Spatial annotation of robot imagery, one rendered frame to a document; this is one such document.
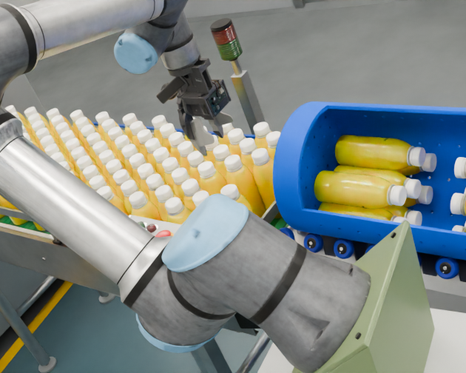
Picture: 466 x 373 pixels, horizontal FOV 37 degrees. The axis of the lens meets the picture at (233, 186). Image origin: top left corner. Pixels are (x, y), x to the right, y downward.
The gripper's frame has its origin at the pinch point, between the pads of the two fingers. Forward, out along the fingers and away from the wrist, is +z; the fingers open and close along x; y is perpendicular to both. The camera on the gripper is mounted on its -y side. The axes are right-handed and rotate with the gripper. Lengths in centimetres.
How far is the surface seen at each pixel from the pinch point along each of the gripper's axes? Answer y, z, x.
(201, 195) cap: -5.7, 13.2, -3.5
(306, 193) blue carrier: 17.2, 16.0, 4.6
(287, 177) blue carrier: 20.0, 5.0, -2.9
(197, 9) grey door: -272, 114, 298
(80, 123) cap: -70, 13, 19
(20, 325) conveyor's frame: -132, 94, -10
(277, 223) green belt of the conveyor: 1.8, 31.6, 8.8
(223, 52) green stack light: -25.9, 2.9, 42.4
